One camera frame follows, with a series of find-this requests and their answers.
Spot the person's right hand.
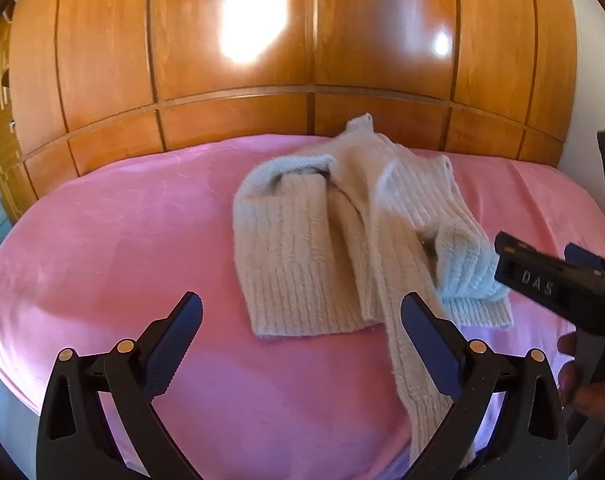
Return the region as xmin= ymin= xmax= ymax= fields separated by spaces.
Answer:
xmin=557 ymin=361 xmax=605 ymax=425

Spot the pink bed cover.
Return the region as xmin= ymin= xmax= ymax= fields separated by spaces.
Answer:
xmin=0 ymin=133 xmax=605 ymax=480

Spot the cream knitted sweater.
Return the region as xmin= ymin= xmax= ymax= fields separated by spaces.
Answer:
xmin=233 ymin=115 xmax=513 ymax=456

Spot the glossy wooden headboard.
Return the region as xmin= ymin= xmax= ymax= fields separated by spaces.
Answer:
xmin=0 ymin=0 xmax=577 ymax=221

